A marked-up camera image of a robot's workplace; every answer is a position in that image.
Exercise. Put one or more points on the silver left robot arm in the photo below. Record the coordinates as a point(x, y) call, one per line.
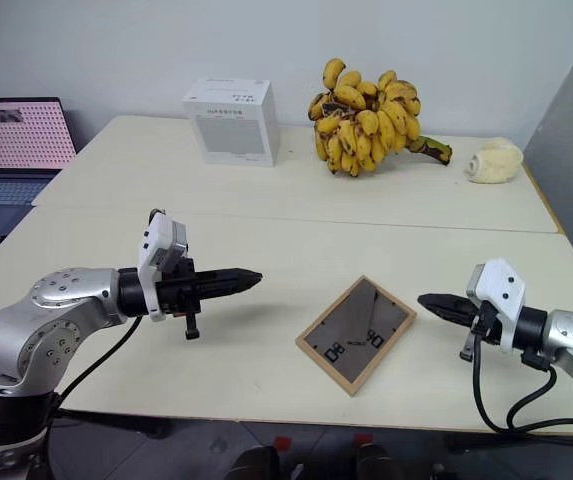
point(41, 325)

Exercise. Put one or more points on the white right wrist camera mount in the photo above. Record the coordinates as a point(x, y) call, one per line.
point(498, 285)

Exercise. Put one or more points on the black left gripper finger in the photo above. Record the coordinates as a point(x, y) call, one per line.
point(231, 287)
point(231, 275)

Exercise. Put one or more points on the yellow banana bunch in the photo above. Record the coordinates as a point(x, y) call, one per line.
point(366, 125)

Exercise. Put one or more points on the wooden framed square clock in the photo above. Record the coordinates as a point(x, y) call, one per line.
point(356, 320)

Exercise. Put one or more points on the dark rounded shape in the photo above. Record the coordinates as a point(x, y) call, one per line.
point(253, 465)
point(373, 465)

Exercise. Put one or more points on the grey partition panel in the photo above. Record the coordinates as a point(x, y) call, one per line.
point(571, 175)

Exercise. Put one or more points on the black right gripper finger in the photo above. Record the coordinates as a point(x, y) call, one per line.
point(453, 315)
point(448, 301)

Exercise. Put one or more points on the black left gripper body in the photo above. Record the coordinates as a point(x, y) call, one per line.
point(181, 295)

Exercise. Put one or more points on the open laptop computer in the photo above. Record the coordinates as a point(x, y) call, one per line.
point(16, 135)

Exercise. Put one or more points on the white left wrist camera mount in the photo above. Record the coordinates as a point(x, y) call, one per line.
point(158, 245)

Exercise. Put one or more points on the white cardboard box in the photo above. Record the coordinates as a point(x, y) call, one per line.
point(231, 125)

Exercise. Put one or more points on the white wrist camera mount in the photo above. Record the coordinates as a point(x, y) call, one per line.
point(498, 285)
point(158, 245)

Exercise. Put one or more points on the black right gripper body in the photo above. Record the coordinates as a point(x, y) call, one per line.
point(483, 325)

